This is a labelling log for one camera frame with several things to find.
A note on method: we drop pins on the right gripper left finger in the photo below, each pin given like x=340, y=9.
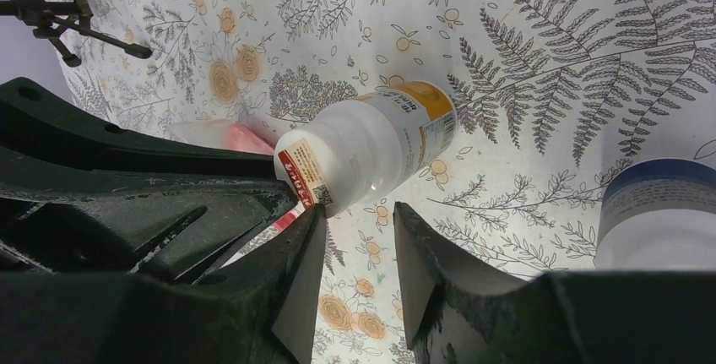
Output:
x=260, y=309

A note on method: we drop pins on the white dark pill bottle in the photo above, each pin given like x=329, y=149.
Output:
x=658, y=215

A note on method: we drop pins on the white orange pill bottle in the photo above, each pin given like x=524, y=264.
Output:
x=361, y=149

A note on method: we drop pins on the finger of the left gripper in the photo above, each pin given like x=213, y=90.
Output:
x=80, y=194

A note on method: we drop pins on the microphone on black tripod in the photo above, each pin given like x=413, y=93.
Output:
x=49, y=20

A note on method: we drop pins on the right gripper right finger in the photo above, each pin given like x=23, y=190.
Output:
x=460, y=309

